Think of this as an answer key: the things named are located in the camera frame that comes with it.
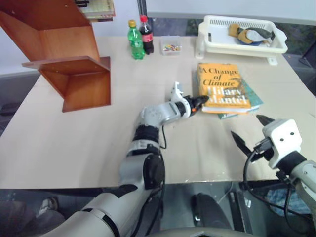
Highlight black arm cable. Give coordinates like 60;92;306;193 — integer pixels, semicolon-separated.
133;122;167;236
240;138;316;237

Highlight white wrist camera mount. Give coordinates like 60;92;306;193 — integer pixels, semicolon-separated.
261;119;303;169
169;81;185;104

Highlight small colourful pieces heap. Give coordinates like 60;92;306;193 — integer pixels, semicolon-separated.
162;43;179;52

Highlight clear plastic box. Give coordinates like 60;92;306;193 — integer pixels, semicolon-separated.
159;36;182;56

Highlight thin pale book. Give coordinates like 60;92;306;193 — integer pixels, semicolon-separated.
89;13;117;23

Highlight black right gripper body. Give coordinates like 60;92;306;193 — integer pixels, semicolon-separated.
251;137;275;162

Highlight white plastic basket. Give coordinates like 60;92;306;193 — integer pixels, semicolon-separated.
195;15;289;66

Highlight beige grid cover book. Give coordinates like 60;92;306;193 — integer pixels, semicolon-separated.
81;0;116;16

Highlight blue round item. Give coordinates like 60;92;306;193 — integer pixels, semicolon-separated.
237;37;263;46

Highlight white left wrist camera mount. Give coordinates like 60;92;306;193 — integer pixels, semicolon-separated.
169;81;185;104

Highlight grey robot torso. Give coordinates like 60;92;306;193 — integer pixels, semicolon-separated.
148;227;250;237

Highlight yellow cloth glove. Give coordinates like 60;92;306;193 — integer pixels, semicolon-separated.
228;23;248;41

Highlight blue patterned cloth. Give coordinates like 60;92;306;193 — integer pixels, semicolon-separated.
266;189;312;218

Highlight orange hardcover book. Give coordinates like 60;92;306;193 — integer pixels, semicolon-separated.
197;62;252;115

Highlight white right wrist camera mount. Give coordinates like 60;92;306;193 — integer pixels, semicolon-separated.
261;119;303;169

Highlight dark cola bottle red cap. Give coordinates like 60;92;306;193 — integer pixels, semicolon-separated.
138;15;155;55

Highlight green plastic soda bottle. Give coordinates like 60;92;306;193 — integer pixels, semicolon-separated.
127;19;146;60

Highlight dark grey flat panel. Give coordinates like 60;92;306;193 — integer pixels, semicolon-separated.
228;190;254;233

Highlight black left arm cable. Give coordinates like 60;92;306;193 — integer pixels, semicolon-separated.
133;122;167;236

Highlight brown wooden bookshelf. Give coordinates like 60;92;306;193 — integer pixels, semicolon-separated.
0;0;112;113

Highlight grey person shoe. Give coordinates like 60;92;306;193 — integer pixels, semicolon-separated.
37;197;60;219

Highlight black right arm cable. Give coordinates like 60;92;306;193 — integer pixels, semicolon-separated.
240;138;316;237

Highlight black chair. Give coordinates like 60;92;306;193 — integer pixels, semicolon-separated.
298;40;316;96

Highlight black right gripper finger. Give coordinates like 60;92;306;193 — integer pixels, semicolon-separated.
230;130;255;158
256;114;275;128

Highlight grey cloth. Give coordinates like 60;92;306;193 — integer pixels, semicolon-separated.
244;27;276;43

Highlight teal book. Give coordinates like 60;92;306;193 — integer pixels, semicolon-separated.
192;70;264;120

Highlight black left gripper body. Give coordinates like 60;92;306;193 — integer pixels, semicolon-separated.
185;96;199;118

